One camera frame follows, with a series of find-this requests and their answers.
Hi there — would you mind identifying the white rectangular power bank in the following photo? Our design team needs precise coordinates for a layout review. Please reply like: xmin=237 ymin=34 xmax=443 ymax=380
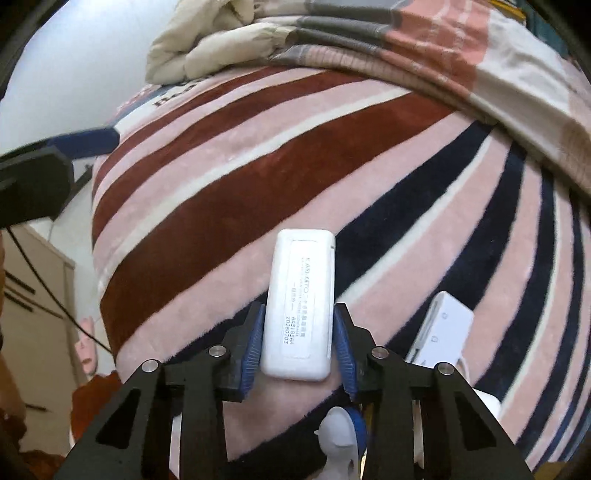
xmin=260 ymin=229 xmax=335 ymax=382

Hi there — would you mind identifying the white card reader hub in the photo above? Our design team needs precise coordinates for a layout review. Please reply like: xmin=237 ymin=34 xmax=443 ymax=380
xmin=406 ymin=291 xmax=474 ymax=368

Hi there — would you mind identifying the cream fleece blanket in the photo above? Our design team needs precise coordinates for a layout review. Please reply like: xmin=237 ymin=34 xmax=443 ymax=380
xmin=145 ymin=0 xmax=293 ymax=85

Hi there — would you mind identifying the striped plush blanket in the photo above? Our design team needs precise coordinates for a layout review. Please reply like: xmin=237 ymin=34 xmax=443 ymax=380
xmin=91 ymin=67 xmax=590 ymax=478

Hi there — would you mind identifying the plaid pink grey duvet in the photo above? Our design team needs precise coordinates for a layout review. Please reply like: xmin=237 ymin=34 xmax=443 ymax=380
xmin=254 ymin=1 xmax=590 ymax=193

